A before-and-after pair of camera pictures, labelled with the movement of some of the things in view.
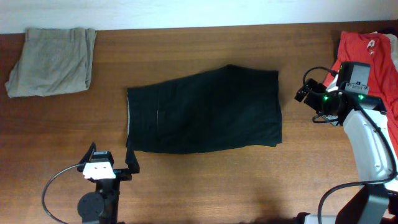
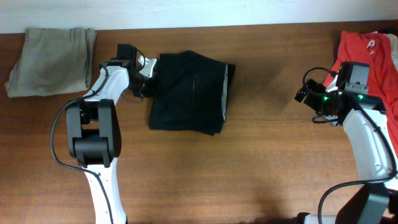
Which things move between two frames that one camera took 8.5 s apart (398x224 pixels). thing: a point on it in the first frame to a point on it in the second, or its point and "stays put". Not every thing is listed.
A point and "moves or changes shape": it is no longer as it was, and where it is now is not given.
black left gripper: (125, 173) to (155, 87)
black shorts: (223, 107) moves or changes shape
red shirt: (376, 50) stays put
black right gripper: (311, 100) stays put
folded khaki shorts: (53, 61) stays put
